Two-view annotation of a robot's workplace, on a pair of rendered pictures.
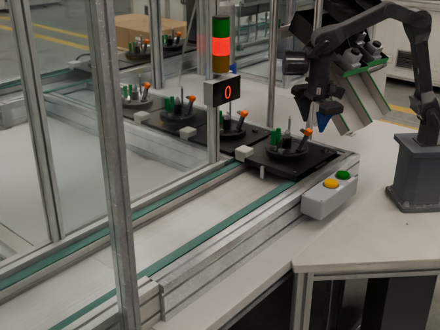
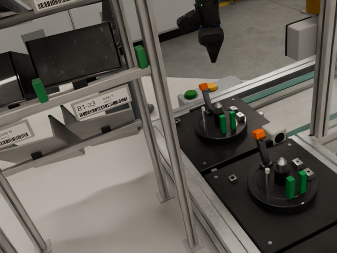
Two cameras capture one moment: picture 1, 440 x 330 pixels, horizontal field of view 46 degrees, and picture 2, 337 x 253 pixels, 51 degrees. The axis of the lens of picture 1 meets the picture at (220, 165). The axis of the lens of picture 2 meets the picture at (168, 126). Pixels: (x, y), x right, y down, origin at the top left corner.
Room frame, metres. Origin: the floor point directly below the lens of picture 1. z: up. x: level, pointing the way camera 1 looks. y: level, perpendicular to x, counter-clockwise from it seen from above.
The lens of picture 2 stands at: (2.24, 0.08, 1.53)
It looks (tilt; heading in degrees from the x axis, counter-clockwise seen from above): 35 degrees down; 213
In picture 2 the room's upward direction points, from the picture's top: 12 degrees counter-clockwise
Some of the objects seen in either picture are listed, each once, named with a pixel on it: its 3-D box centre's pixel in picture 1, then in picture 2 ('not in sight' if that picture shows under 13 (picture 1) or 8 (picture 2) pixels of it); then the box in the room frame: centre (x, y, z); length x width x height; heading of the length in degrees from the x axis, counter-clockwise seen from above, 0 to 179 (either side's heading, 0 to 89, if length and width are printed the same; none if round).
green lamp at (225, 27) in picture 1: (220, 27); not in sight; (1.47, 0.00, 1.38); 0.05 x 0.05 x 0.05
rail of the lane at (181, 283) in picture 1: (274, 217); (272, 89); (1.23, -0.15, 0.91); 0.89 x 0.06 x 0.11; 139
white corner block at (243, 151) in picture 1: (243, 154); (274, 133); (1.53, -0.08, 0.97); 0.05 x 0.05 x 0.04; 49
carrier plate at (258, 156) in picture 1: (285, 155); (220, 130); (1.54, -0.22, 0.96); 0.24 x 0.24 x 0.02; 49
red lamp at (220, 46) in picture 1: (220, 45); not in sight; (1.47, 0.00, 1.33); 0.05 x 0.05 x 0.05
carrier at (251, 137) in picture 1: (226, 122); (281, 172); (1.71, -0.02, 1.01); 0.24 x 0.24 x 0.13; 49
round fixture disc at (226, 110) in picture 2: (286, 149); (220, 125); (1.54, -0.22, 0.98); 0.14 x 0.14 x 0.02
